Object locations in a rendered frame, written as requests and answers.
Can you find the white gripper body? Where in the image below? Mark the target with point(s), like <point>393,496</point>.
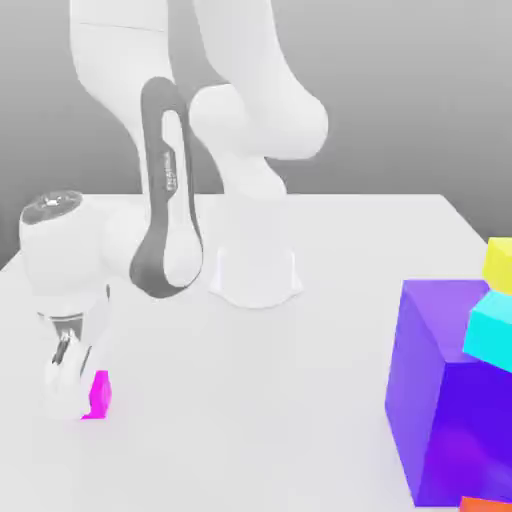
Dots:
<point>66,380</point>

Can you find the small magenta cube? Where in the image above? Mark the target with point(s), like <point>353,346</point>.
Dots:
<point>99,394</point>

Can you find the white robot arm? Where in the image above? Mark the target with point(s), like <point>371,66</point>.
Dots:
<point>120,120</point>

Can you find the small cyan cube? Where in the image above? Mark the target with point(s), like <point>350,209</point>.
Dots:
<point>490,332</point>

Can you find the small orange cube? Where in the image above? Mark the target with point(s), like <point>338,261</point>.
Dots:
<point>486,504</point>

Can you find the small yellow cube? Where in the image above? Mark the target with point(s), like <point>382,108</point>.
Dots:
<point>499,264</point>

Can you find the large purple box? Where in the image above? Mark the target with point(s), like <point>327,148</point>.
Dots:
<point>432,380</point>

